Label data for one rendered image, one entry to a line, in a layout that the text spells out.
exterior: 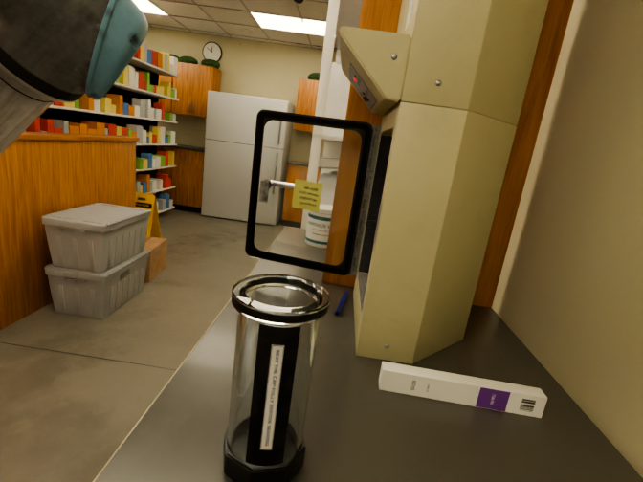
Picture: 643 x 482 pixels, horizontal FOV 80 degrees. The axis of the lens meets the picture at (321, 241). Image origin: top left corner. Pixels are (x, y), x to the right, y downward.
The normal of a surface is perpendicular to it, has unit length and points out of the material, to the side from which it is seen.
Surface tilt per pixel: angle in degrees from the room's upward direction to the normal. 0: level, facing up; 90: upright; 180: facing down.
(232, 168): 90
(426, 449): 0
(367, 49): 90
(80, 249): 95
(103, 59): 112
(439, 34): 90
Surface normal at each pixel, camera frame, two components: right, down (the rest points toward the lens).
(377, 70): -0.07, 0.25
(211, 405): 0.13, -0.96
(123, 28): 0.78, 0.04
